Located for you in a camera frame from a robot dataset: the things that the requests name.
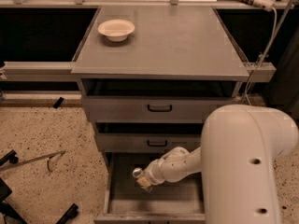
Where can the black tripod equipment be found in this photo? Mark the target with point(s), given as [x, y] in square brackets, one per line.
[6, 210]

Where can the metal rod on floor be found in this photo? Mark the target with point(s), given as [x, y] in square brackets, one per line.
[19, 164]

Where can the small black block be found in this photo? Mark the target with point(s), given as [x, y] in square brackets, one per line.
[58, 102]

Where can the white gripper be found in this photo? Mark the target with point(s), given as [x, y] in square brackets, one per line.
[153, 174]

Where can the grey drawer cabinet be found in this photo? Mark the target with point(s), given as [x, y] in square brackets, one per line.
[168, 43]

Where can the grey bottom drawer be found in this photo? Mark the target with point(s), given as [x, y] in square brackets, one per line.
[170, 203]

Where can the silver blue redbull can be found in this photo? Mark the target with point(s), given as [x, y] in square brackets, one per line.
[138, 172]

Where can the grey drawer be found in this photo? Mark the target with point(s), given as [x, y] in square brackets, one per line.
[146, 137]
[170, 203]
[154, 101]

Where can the black stand leg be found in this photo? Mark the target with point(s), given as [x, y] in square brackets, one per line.
[71, 213]

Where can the grey middle drawer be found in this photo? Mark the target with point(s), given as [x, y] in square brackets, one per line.
[146, 137]

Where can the grey top drawer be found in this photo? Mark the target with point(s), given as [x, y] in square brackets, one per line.
[154, 101]

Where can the white paper bowl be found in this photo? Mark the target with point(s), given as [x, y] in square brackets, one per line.
[116, 30]

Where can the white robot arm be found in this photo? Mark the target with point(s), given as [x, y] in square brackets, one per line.
[237, 146]

